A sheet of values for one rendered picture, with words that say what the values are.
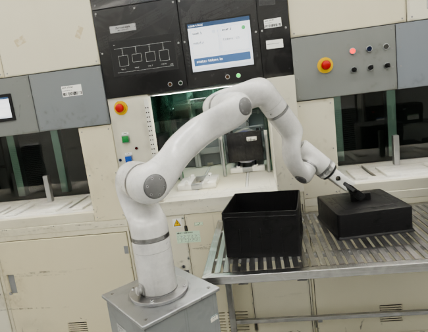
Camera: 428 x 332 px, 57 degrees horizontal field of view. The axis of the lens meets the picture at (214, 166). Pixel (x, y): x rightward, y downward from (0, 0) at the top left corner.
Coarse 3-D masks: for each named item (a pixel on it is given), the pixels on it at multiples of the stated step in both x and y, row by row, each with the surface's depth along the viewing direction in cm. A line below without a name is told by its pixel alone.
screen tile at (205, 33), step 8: (192, 32) 176; (200, 32) 176; (208, 32) 176; (216, 32) 175; (192, 40) 177; (216, 40) 176; (192, 48) 178; (200, 48) 178; (208, 48) 177; (216, 48) 177
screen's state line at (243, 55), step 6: (228, 54) 177; (234, 54) 176; (240, 54) 176; (246, 54) 176; (198, 60) 179; (204, 60) 178; (210, 60) 178; (216, 60) 178; (222, 60) 178; (228, 60) 177; (234, 60) 177
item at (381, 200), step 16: (368, 192) 160; (384, 192) 167; (320, 208) 170; (336, 208) 154; (352, 208) 152; (368, 208) 150; (384, 208) 148; (400, 208) 146; (336, 224) 149; (352, 224) 147; (368, 224) 147; (384, 224) 147; (400, 224) 147
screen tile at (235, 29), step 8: (240, 24) 174; (224, 32) 175; (232, 32) 175; (240, 32) 174; (240, 40) 175; (248, 40) 175; (224, 48) 176; (232, 48) 176; (240, 48) 176; (248, 48) 175
